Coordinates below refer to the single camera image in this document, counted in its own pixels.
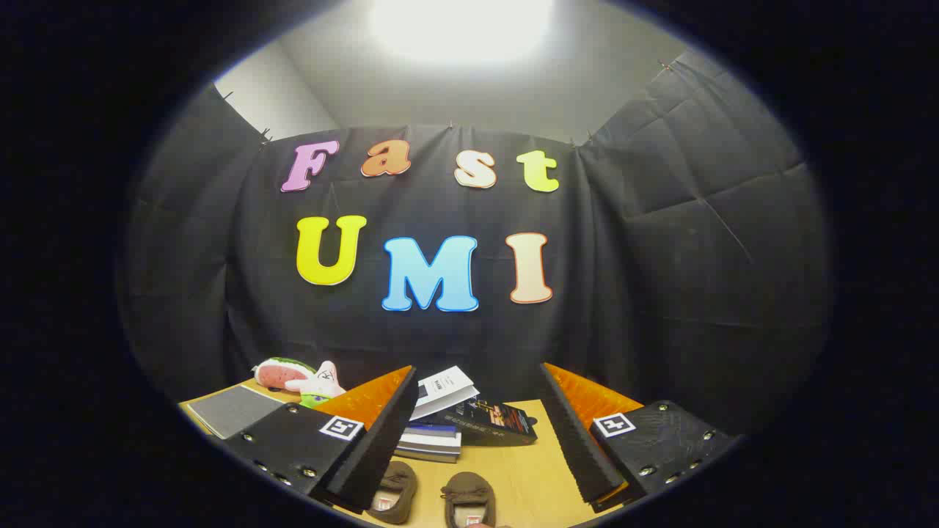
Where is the ceiling light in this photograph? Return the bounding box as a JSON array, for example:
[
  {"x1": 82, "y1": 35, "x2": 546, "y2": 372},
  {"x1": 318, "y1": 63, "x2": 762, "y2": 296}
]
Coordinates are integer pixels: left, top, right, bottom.
[{"x1": 367, "y1": 0, "x2": 558, "y2": 65}]

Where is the watermelon slice plush toy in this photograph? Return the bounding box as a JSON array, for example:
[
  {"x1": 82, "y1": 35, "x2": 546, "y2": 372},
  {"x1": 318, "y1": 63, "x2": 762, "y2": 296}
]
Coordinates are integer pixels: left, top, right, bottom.
[{"x1": 253, "y1": 357, "x2": 316, "y2": 391}]

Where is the brown fuzzy shoe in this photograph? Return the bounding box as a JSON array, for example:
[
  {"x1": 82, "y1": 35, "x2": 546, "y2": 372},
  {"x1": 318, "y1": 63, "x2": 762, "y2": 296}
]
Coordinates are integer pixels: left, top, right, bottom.
[
  {"x1": 441, "y1": 472, "x2": 498, "y2": 528},
  {"x1": 367, "y1": 461, "x2": 418, "y2": 524}
]

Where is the white cover book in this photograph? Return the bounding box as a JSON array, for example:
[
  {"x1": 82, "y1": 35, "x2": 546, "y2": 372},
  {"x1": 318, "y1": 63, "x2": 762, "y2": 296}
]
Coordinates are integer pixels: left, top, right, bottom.
[{"x1": 409, "y1": 366, "x2": 480, "y2": 421}]

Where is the grey fabric storage box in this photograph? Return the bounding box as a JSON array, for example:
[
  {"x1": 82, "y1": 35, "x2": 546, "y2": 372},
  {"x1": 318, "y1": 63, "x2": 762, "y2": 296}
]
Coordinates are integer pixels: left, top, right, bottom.
[{"x1": 187, "y1": 384, "x2": 285, "y2": 441}]

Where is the pink starfish plush toy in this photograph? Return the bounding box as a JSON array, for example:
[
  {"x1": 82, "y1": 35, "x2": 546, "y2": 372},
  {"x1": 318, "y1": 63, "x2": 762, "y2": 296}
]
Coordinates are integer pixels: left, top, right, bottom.
[{"x1": 285, "y1": 361, "x2": 346, "y2": 408}]

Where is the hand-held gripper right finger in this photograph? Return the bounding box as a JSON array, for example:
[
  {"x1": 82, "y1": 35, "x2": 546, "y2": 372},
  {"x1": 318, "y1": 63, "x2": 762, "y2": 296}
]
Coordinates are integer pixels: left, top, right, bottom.
[{"x1": 541, "y1": 362, "x2": 739, "y2": 513}]

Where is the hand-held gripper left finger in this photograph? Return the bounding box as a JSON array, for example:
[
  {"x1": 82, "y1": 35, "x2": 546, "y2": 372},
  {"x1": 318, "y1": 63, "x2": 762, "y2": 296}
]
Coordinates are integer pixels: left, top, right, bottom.
[{"x1": 222, "y1": 364, "x2": 420, "y2": 514}]

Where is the black cover book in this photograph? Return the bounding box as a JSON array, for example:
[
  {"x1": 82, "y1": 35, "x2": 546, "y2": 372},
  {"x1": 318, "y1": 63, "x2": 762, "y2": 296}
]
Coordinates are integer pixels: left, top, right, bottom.
[{"x1": 422, "y1": 398, "x2": 538, "y2": 447}]

